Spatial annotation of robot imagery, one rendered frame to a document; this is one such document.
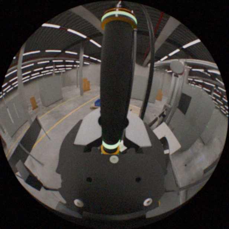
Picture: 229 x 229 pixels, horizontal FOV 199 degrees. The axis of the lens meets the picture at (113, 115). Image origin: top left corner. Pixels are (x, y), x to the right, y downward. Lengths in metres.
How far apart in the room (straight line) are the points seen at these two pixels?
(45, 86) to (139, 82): 7.54
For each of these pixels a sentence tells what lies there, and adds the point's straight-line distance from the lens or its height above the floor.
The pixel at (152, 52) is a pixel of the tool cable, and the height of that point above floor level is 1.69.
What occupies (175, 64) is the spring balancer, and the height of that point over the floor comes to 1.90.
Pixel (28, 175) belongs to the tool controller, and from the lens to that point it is 0.73.
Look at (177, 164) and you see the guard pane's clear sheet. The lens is 0.92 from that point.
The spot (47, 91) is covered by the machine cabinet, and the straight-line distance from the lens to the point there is 6.38.
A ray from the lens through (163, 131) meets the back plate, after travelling 0.57.
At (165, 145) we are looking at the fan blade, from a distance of 0.30.
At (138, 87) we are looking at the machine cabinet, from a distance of 5.67.
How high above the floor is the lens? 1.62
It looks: 33 degrees down
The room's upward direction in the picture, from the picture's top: 4 degrees clockwise
